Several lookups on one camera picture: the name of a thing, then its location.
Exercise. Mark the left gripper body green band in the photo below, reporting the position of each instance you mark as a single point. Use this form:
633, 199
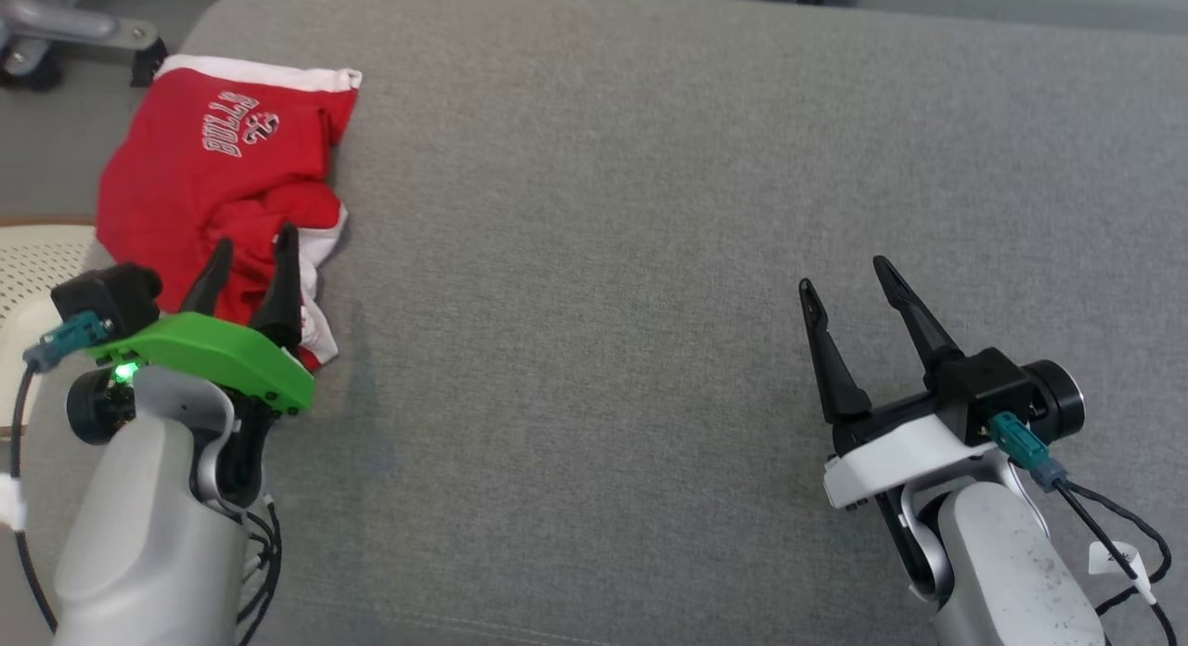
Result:
213, 354

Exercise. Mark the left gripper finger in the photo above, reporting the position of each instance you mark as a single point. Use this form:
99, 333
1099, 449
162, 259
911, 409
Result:
283, 303
209, 289

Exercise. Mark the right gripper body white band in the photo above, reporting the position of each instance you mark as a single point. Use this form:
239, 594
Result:
900, 456

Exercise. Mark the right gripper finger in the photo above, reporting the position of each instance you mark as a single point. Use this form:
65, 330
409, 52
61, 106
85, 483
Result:
919, 326
835, 377

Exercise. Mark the red Bulls shorts white trim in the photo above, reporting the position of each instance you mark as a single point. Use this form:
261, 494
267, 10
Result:
204, 182

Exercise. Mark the white perforated laundry basket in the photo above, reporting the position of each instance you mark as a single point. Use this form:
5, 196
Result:
37, 275

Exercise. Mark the grey fabric sofa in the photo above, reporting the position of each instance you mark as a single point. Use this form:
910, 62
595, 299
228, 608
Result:
603, 256

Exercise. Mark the grey office chair base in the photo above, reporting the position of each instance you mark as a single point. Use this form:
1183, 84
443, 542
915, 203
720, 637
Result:
74, 24

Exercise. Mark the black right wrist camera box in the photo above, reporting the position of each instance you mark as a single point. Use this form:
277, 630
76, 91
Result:
979, 391

